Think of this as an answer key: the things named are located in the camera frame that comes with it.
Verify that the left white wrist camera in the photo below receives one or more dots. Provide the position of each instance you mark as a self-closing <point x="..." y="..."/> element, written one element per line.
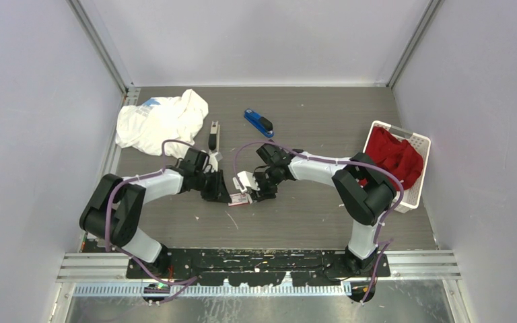
<point x="213" y="162"/>

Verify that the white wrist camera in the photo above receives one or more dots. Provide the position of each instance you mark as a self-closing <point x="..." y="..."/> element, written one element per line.
<point x="213" y="162"/>
<point x="245" y="181"/>

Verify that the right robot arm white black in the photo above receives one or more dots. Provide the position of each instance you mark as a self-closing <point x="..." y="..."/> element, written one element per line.
<point x="366" y="193"/>

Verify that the white crumpled t-shirt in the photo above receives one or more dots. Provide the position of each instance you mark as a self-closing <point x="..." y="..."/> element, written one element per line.
<point x="146" y="126"/>

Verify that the white perforated cable rail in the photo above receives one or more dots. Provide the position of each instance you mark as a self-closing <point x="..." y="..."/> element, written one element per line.
<point x="153" y="289"/>

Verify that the red cloth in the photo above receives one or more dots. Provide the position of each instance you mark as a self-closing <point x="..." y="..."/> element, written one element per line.
<point x="399" y="158"/>

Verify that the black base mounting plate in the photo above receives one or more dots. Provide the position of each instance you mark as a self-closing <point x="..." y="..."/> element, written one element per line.
<point x="257" y="267"/>

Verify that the blue black stapler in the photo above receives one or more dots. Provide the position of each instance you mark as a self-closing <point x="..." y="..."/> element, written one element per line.
<point x="262" y="124"/>

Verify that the staple box lid sleeve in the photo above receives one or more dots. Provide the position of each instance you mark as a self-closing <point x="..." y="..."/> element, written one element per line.
<point x="238" y="199"/>

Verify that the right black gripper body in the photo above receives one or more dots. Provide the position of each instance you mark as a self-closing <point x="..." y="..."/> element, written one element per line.
<point x="267" y="182"/>

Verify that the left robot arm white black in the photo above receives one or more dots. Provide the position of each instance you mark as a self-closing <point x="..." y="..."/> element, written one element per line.
<point x="114" y="209"/>

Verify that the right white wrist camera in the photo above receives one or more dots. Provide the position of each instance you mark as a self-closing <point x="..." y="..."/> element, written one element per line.
<point x="245" y="181"/>

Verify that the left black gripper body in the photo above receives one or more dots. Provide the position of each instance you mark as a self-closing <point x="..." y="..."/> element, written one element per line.
<point x="210" y="186"/>

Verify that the white plastic basket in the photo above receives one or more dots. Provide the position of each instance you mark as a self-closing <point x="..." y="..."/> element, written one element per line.
<point x="411" y="198"/>

